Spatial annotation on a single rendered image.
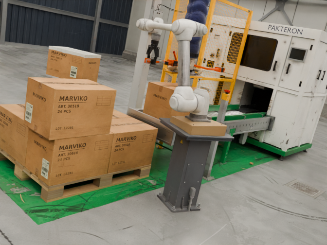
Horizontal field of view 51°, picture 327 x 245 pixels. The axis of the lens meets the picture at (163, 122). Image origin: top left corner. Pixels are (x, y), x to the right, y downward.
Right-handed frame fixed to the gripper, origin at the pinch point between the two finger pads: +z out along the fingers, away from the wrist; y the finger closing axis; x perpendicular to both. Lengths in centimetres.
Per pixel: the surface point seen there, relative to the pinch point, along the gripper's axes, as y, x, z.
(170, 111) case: -17, -26, 48
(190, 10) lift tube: 2, -47, -57
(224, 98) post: -50, -72, 26
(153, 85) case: 13.4, -25.2, 28.6
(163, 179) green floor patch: -30, -20, 121
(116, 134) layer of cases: -19, 48, 68
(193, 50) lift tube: -8, -55, -17
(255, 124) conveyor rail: -33, -202, 70
